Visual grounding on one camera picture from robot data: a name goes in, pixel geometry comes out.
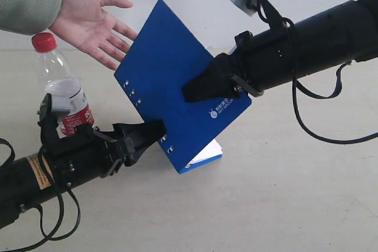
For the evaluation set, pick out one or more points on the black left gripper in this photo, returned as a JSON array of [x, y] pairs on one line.
[[91, 152]]

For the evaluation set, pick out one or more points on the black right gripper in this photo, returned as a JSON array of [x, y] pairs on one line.
[[257, 62]]

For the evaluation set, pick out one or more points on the blue ring binder notebook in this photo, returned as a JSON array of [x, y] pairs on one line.
[[164, 56]]

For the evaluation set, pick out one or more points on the clear water bottle red label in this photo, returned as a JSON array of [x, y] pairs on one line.
[[56, 76]]

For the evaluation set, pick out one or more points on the green knit sleeve forearm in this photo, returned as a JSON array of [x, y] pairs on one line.
[[28, 17]]

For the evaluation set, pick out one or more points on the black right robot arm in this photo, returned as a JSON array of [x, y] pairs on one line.
[[346, 32]]

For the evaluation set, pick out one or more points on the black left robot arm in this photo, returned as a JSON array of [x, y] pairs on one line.
[[26, 182]]

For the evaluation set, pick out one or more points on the person's open bare hand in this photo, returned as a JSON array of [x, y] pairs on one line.
[[85, 25]]

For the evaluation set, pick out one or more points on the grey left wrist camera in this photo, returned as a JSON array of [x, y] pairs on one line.
[[58, 104]]

